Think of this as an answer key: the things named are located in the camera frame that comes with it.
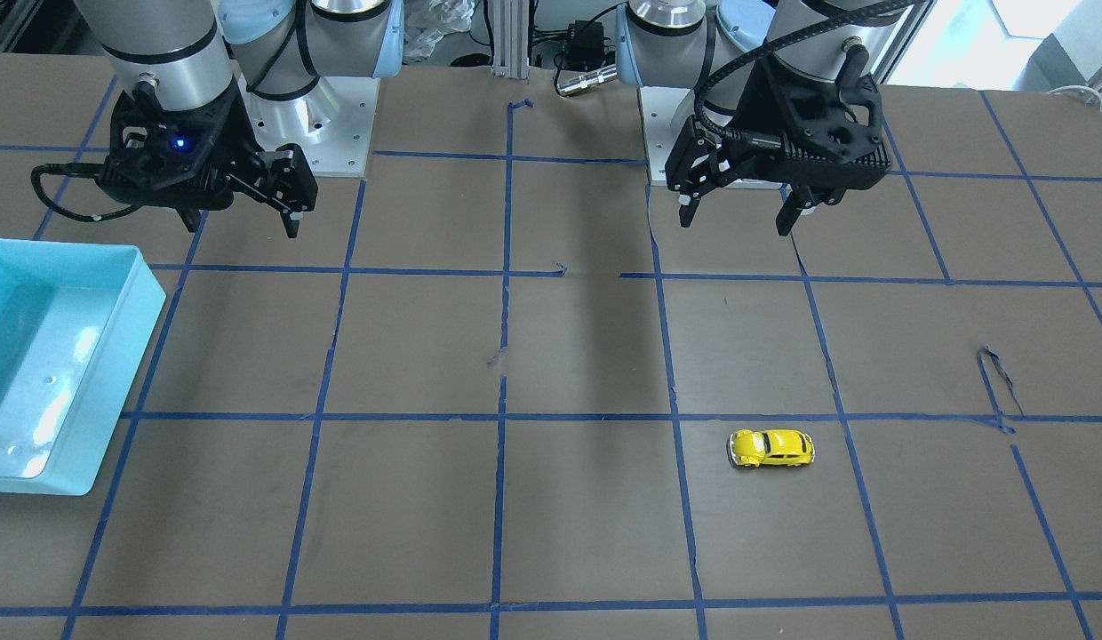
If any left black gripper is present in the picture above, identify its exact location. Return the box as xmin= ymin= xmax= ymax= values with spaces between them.
xmin=665 ymin=62 xmax=892 ymax=236

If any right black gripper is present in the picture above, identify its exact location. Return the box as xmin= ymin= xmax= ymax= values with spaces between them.
xmin=99 ymin=84 xmax=318 ymax=239

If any yellow beetle toy car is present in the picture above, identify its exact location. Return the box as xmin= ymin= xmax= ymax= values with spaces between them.
xmin=727 ymin=429 xmax=815 ymax=468

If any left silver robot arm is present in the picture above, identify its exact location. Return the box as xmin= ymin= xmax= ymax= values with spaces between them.
xmin=615 ymin=1 xmax=909 ymax=236

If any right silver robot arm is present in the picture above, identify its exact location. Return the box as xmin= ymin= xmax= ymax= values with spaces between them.
xmin=76 ymin=1 xmax=404 ymax=238

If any turquoise plastic bin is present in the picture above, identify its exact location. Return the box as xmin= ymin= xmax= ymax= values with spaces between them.
xmin=0 ymin=238 xmax=166 ymax=497

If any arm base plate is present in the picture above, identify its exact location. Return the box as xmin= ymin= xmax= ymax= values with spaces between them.
xmin=638 ymin=84 xmax=787 ymax=189
xmin=244 ymin=76 xmax=383 ymax=178

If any aluminium frame post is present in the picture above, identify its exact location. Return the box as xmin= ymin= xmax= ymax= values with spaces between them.
xmin=483 ymin=0 xmax=533 ymax=82

